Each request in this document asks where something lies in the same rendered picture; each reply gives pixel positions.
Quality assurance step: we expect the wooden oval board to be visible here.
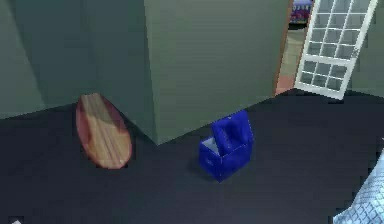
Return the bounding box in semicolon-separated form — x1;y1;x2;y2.
75;92;133;170

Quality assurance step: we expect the blue open box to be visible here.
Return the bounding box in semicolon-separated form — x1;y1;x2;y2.
198;109;255;184

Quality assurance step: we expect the white glass-paned door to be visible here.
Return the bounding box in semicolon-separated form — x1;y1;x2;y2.
294;0;380;101

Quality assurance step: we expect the pale blue checked bed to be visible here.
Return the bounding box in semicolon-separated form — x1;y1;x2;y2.
332;137;384;224

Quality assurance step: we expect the purple and red furniture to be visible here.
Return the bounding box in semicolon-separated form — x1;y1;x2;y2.
289;0;314;25

